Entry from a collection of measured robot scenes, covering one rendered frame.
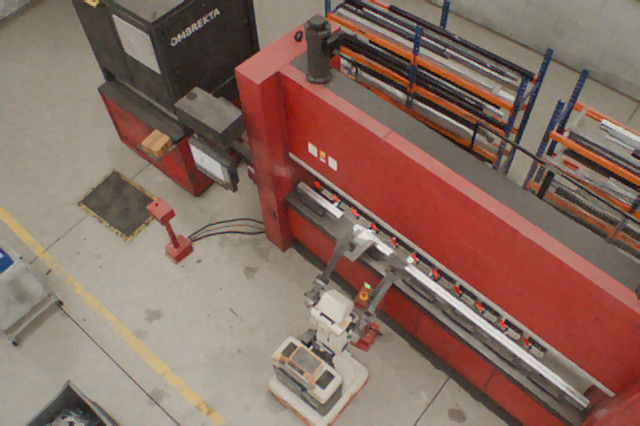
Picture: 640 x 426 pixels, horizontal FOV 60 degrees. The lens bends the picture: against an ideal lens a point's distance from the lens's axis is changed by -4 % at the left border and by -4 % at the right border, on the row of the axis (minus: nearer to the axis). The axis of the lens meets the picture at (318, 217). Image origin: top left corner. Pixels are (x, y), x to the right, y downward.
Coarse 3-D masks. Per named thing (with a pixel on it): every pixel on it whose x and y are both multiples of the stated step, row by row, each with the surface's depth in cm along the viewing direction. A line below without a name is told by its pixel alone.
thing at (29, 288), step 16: (0, 240) 507; (16, 256) 498; (16, 272) 486; (32, 272) 501; (0, 288) 480; (16, 288) 536; (32, 288) 536; (48, 288) 529; (0, 304) 527; (16, 304) 527; (32, 304) 524; (48, 304) 541; (0, 320) 518; (16, 320) 516; (32, 320) 534
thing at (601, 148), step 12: (576, 132) 473; (612, 132) 479; (624, 132) 475; (588, 144) 471; (600, 144) 465; (624, 144) 472; (636, 144) 471; (612, 156) 462; (624, 156) 457; (636, 156) 460; (624, 168) 460; (636, 168) 454
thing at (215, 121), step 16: (192, 96) 443; (208, 96) 442; (192, 112) 433; (208, 112) 433; (224, 112) 432; (240, 112) 432; (192, 128) 448; (208, 128) 429; (224, 128) 423; (240, 128) 439; (224, 144) 433
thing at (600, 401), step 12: (636, 384) 324; (588, 396) 462; (600, 396) 408; (624, 396) 331; (636, 396) 308; (600, 408) 375; (612, 408) 338; (624, 408) 324; (636, 408) 316; (588, 420) 384; (600, 420) 351; (612, 420) 342; (624, 420) 332; (636, 420) 323
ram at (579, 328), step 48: (288, 96) 422; (336, 144) 416; (384, 192) 410; (432, 192) 367; (432, 240) 405; (480, 240) 362; (480, 288) 399; (528, 288) 357; (576, 336) 351; (624, 336) 318; (624, 384) 346
